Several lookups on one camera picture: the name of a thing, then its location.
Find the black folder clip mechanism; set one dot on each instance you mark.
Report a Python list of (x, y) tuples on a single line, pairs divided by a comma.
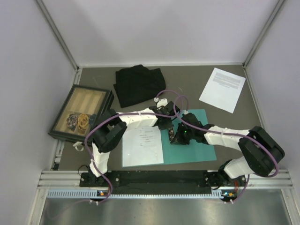
[(171, 134)]

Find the white zip tie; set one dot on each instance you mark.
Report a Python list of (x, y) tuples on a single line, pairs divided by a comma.
[(78, 146)]

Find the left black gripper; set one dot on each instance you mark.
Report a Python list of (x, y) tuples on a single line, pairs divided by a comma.
[(169, 125)]

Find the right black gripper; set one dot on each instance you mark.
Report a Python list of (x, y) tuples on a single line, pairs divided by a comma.
[(178, 139)]

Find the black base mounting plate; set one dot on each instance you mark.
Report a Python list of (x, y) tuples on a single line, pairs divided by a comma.
[(169, 182)]

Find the black folded cloth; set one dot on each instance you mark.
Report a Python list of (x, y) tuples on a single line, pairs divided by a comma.
[(138, 84)]

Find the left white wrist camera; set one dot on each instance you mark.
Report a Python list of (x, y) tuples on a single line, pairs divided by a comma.
[(160, 102)]

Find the grey slotted cable duct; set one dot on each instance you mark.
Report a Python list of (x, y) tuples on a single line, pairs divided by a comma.
[(98, 194)]

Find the white paper sheet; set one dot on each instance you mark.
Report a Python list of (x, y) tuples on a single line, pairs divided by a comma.
[(222, 90), (141, 147)]

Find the black glass-lid display box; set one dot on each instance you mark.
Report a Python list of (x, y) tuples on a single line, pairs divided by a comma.
[(82, 107)]

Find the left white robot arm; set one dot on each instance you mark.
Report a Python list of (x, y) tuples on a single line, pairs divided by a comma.
[(108, 130)]

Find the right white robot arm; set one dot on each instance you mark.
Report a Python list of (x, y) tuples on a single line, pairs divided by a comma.
[(260, 152)]

